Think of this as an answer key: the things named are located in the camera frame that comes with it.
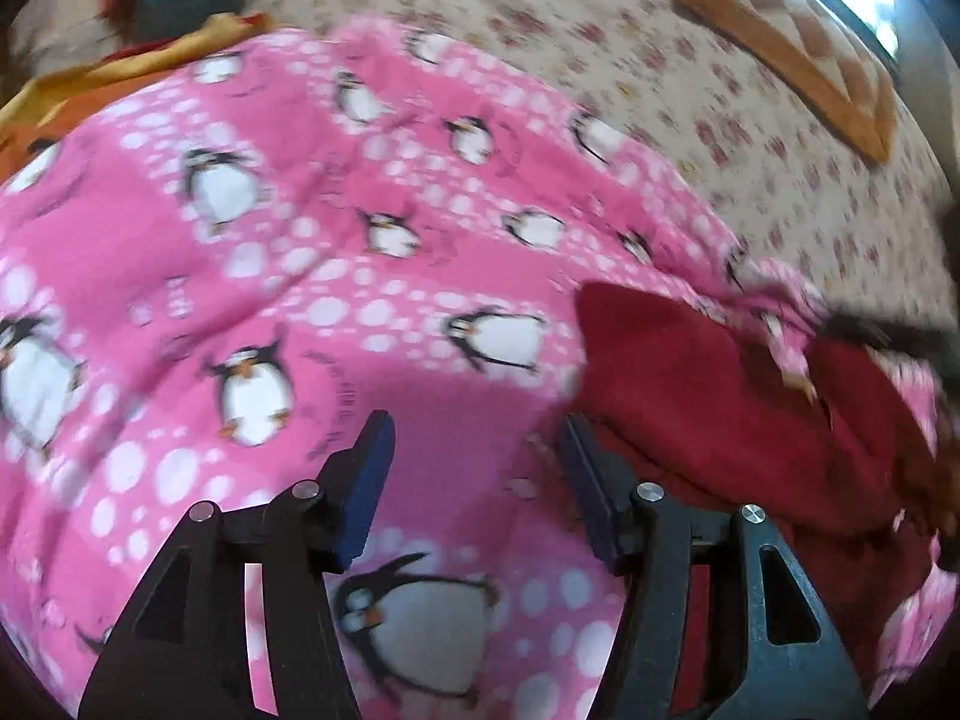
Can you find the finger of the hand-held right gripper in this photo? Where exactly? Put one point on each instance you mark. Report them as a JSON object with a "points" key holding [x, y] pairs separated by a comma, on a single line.
{"points": [[877, 337]]}

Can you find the floral bedsheet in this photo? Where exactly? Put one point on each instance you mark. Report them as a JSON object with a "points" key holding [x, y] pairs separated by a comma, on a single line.
{"points": [[600, 37]]}

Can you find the yellow orange cloth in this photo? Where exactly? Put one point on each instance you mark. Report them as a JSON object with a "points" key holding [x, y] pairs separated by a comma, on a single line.
{"points": [[45, 112]]}

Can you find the pink penguin print blanket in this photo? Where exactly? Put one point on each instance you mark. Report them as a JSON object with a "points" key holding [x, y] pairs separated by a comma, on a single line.
{"points": [[337, 187]]}

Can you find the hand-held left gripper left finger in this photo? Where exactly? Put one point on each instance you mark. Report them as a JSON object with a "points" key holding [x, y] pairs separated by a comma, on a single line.
{"points": [[371, 480]]}

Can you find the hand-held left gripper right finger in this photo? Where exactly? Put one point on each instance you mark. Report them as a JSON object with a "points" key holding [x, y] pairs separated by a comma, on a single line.
{"points": [[585, 480]]}

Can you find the orange checkered mat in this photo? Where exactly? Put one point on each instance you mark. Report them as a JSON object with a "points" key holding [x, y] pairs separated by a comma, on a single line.
{"points": [[825, 52]]}

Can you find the dark red fleece garment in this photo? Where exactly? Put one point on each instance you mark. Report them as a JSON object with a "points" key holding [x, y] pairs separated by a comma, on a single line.
{"points": [[675, 390]]}

